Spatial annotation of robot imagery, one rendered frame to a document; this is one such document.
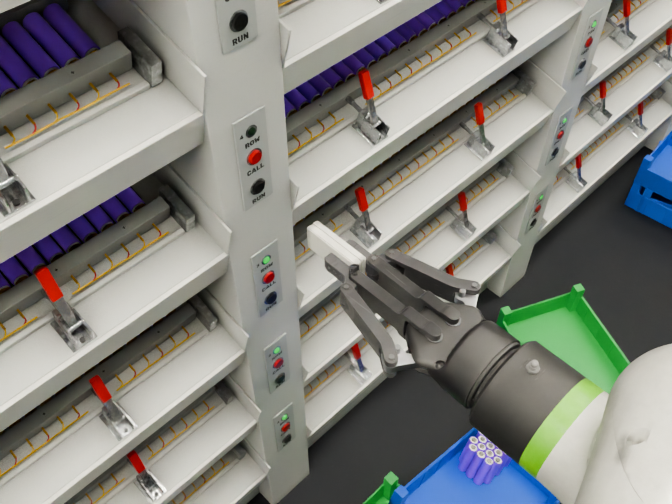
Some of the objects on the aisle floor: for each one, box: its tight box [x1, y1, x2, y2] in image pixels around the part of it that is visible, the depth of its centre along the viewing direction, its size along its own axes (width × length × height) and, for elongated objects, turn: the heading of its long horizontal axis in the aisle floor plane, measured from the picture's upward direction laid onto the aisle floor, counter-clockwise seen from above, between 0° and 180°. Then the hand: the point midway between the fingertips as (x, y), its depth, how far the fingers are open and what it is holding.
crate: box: [496, 283, 630, 394], centre depth 156 cm, size 30×20×8 cm
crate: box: [388, 428, 561, 504], centre depth 133 cm, size 30×20×8 cm
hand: (336, 251), depth 74 cm, fingers closed
